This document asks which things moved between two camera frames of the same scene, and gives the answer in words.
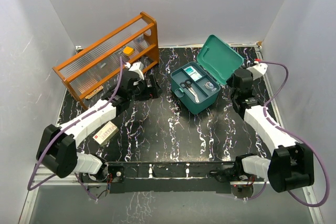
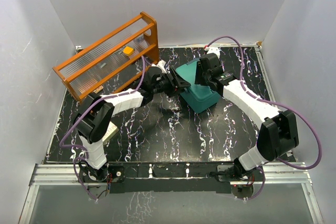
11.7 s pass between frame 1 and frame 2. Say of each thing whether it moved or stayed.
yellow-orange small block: stayed
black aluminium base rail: stayed
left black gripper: moved
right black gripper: moved
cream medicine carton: stayed
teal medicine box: moved
